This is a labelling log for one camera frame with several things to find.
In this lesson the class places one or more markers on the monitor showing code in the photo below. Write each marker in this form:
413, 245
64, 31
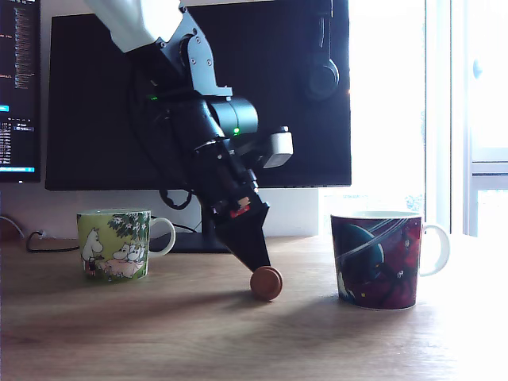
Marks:
20, 59

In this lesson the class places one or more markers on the dark red print mug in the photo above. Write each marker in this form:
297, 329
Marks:
377, 258

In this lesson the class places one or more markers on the green cartoon print mug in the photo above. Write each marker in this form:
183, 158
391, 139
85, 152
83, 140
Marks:
111, 246

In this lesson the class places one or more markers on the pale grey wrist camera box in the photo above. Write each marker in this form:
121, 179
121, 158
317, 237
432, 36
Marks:
279, 147

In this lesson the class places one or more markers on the large black monitor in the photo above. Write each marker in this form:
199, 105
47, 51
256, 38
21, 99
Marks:
87, 139

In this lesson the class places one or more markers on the brown coffee capsule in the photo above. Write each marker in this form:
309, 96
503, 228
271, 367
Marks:
266, 283

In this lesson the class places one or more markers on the black headphones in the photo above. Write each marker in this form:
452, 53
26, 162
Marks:
321, 79

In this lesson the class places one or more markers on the black monitor stand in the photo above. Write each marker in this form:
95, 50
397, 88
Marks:
186, 242

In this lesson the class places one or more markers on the white window frame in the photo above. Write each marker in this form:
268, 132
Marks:
458, 119

